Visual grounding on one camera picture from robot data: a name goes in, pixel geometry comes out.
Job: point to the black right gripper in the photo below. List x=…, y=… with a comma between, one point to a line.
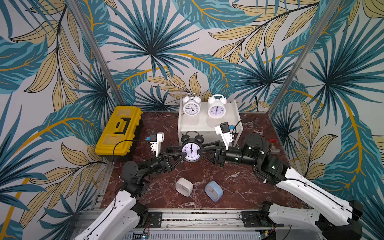
x=221, y=155

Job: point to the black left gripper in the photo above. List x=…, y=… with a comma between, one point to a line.
x=164, y=165

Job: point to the black twin-bell alarm clock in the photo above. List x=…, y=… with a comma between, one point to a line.
x=192, y=142

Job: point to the white square alarm clock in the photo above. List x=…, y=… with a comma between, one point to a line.
x=184, y=187

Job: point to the white plastic twin-bell clock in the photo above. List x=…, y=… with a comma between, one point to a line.
x=217, y=106

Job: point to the blue square alarm clock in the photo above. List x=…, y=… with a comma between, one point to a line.
x=214, y=191

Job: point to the white metal twin-bell clock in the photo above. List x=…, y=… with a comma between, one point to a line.
x=191, y=105

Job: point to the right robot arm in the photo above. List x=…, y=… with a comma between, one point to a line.
x=331, y=217

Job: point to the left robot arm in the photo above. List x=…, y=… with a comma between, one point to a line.
x=125, y=212

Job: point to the white two-tier shelf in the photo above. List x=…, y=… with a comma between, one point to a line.
x=205, y=125

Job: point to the yellow black toolbox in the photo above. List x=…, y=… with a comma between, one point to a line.
x=120, y=136

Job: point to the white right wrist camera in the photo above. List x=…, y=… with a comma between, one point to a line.
x=226, y=132

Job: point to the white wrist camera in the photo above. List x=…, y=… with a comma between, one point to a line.
x=226, y=132
x=155, y=141

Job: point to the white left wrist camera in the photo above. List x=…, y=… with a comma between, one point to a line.
x=155, y=141

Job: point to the metal valve red handle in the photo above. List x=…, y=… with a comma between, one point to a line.
x=273, y=150

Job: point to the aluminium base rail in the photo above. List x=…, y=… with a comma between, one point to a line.
x=185, y=224

